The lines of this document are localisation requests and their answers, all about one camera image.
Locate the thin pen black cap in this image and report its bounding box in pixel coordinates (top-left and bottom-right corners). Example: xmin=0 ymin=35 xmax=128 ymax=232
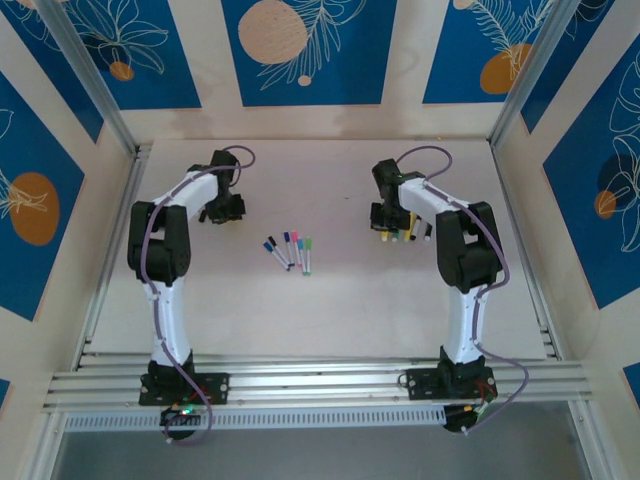
xmin=268 ymin=235 xmax=295 ymax=267

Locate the left controller board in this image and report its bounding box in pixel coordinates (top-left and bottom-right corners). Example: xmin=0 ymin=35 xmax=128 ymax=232
xmin=159 ymin=404 xmax=204 ymax=429

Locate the controller board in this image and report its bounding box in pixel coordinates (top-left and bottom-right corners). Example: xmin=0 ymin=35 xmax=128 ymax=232
xmin=159 ymin=404 xmax=204 ymax=429
xmin=442 ymin=402 xmax=494 ymax=434

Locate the right controller board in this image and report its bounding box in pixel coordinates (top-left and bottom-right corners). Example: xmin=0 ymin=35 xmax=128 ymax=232
xmin=442 ymin=402 xmax=494 ymax=434

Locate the aluminium side rail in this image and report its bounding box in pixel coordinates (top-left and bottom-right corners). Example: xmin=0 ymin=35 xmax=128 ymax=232
xmin=491 ymin=143 xmax=564 ymax=361
xmin=73 ymin=143 xmax=154 ymax=372

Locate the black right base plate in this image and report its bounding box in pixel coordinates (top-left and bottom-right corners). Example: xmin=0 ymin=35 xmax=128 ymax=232
xmin=405 ymin=367 xmax=497 ymax=402

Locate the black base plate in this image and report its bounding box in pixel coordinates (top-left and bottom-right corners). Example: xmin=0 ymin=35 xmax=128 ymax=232
xmin=138 ymin=372 xmax=231 ymax=407
xmin=405 ymin=367 xmax=497 ymax=402

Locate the aluminium mounting rail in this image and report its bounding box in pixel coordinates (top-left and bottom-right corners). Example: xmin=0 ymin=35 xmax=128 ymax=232
xmin=42 ymin=352 xmax=594 ymax=415

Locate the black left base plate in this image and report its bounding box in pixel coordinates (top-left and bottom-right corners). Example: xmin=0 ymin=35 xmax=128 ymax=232
xmin=138 ymin=372 xmax=231 ymax=407

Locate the aluminium frame post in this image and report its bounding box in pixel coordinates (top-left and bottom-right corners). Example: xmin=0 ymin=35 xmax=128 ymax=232
xmin=34 ymin=0 xmax=144 ymax=159
xmin=488 ymin=0 xmax=576 ymax=149

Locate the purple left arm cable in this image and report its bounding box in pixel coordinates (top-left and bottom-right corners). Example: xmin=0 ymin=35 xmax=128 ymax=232
xmin=142 ymin=144 xmax=257 ymax=447

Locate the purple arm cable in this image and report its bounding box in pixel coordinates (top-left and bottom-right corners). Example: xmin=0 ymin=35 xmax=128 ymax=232
xmin=142 ymin=144 xmax=257 ymax=447
xmin=397 ymin=144 xmax=532 ymax=435

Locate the white slotted cable duct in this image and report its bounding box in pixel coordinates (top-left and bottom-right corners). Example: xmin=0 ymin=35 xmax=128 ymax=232
xmin=63 ymin=405 xmax=447 ymax=434

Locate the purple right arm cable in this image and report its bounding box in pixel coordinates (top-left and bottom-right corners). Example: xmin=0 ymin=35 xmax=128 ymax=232
xmin=397 ymin=144 xmax=532 ymax=435

